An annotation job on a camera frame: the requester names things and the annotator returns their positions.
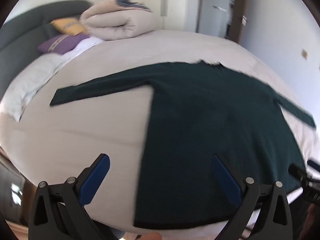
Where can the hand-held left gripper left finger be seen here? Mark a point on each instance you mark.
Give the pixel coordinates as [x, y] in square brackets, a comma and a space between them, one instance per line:
[96, 180]

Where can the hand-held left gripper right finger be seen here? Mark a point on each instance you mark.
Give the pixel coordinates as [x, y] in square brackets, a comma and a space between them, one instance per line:
[226, 180]

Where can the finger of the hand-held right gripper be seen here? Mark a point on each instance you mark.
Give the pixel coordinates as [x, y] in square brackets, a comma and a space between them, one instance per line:
[314, 166]
[298, 173]

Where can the dark green sweater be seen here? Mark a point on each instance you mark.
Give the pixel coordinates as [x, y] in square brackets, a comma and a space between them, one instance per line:
[200, 130]

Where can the bed with white sheet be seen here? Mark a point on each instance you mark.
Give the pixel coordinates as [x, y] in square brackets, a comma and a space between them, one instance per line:
[75, 135]

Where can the dark wooden nightstand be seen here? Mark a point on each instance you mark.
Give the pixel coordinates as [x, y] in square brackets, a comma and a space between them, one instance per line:
[12, 187]

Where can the light grey patterned pillow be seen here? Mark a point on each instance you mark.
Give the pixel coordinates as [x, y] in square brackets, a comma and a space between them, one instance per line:
[30, 80]

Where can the white pillow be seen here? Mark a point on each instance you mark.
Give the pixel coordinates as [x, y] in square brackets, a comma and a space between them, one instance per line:
[86, 45]

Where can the purple pillow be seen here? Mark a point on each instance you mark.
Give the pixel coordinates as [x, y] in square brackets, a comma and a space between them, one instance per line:
[61, 43]

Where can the yellow pillow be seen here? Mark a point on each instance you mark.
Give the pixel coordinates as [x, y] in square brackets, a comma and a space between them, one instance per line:
[68, 26]

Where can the folded beige duvet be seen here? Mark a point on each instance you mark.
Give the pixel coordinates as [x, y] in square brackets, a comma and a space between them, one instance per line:
[117, 22]

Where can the grey door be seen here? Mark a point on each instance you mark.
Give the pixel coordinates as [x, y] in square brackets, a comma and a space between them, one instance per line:
[212, 17]

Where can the dark grey padded headboard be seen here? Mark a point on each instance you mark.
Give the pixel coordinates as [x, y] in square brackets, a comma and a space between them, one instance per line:
[22, 27]

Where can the white wardrobe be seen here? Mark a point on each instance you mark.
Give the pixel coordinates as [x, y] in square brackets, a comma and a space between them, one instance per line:
[145, 2]

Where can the beige wall socket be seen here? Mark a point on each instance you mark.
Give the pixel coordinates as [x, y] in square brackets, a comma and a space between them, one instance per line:
[304, 54]

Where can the brown wooden door frame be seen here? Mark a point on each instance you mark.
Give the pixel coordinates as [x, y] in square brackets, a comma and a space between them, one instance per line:
[241, 5]

